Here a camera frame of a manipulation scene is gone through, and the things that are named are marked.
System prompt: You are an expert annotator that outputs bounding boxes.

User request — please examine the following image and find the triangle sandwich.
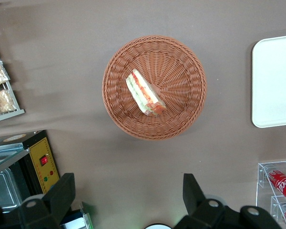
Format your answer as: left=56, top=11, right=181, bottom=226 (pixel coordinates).
left=125, top=68, right=167, bottom=117

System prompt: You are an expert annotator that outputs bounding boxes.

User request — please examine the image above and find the cream plastic tray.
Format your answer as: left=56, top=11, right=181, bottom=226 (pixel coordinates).
left=251, top=34, right=286, bottom=129

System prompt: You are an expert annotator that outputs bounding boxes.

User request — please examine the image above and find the round brown wicker basket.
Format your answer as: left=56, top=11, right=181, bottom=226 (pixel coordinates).
left=102, top=35, right=207, bottom=141

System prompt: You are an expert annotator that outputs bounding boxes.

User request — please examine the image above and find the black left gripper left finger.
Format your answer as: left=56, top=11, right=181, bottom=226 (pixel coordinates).
left=0, top=173, right=76, bottom=229

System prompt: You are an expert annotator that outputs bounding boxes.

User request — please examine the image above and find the grey wire snack rack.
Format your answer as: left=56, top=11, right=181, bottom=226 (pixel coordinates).
left=0, top=35, right=26, bottom=125

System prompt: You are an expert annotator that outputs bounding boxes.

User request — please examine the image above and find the black food warmer yellow panel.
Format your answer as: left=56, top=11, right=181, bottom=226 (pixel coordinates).
left=0, top=130, right=61, bottom=214

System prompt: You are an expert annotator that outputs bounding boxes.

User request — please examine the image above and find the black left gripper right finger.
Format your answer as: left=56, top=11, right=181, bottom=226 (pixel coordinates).
left=174, top=173, right=282, bottom=229

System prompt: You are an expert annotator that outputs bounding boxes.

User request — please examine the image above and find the clear acrylic bottle rack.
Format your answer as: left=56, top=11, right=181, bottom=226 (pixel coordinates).
left=255, top=160, right=286, bottom=229

